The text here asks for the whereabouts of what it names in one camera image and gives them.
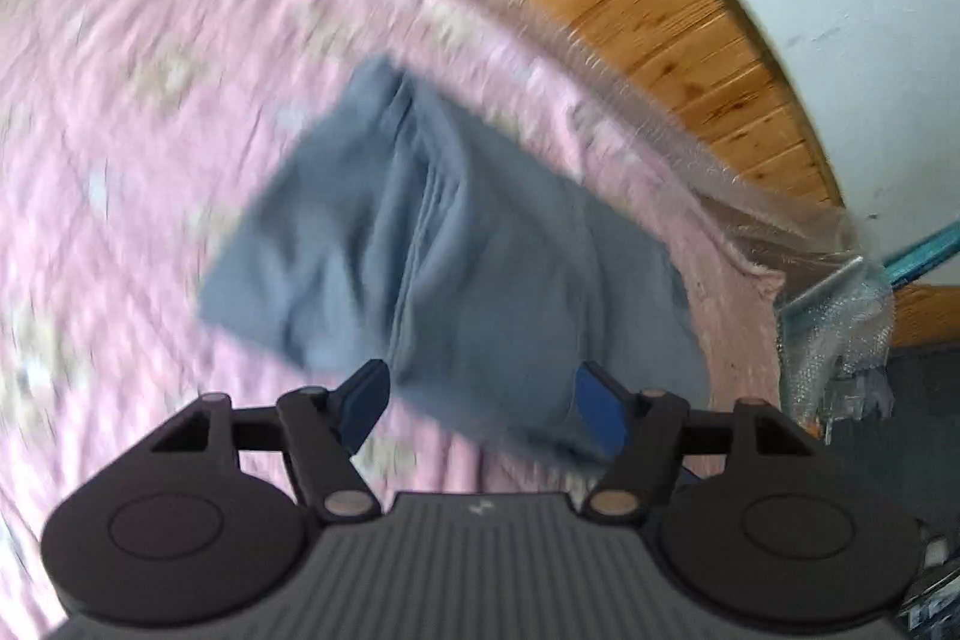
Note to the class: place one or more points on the grey pants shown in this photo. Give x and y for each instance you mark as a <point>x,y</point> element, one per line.
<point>487,280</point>

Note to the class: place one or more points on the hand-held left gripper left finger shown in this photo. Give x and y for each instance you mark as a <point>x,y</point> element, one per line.
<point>364,404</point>

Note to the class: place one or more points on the teal rolled mat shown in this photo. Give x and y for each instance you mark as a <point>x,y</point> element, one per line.
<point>926,254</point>

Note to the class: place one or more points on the clear bubble wrap sheet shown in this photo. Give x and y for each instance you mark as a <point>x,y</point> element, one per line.
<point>840,325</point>

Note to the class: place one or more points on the wooden headboard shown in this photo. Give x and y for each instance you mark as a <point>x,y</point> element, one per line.
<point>637,10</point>

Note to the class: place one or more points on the wooden wall panel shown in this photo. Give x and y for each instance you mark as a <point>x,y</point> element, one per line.
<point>930,314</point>

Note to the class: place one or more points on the pink bear-print blanket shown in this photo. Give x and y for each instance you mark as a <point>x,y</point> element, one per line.
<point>135,123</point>

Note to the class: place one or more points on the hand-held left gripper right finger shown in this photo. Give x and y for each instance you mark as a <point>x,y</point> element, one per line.
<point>600,411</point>

